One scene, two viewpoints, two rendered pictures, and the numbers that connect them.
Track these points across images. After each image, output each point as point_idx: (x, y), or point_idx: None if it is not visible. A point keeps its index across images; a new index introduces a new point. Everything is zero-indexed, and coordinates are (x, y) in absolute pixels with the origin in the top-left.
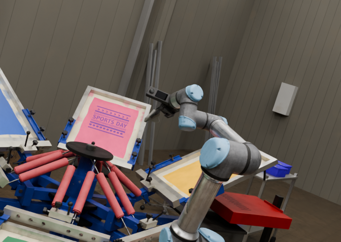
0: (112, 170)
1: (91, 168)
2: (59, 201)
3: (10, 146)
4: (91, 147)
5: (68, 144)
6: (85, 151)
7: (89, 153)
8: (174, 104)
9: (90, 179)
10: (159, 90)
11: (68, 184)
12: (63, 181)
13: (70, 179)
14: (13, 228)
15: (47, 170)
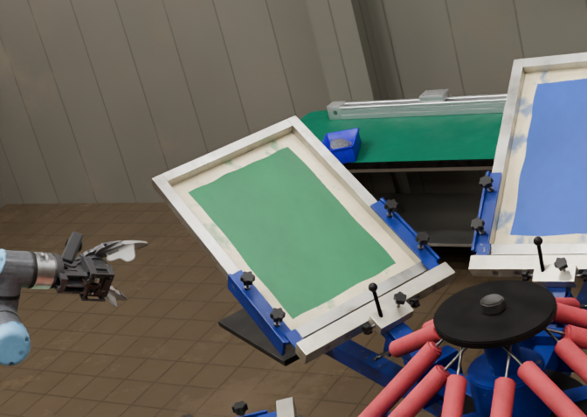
0: (517, 373)
1: (500, 356)
2: (363, 415)
3: (369, 284)
4: (481, 305)
5: (467, 289)
6: (454, 316)
7: (453, 322)
8: (35, 281)
9: (421, 386)
10: (67, 242)
11: (399, 385)
12: (395, 377)
13: (411, 374)
14: None
15: (413, 344)
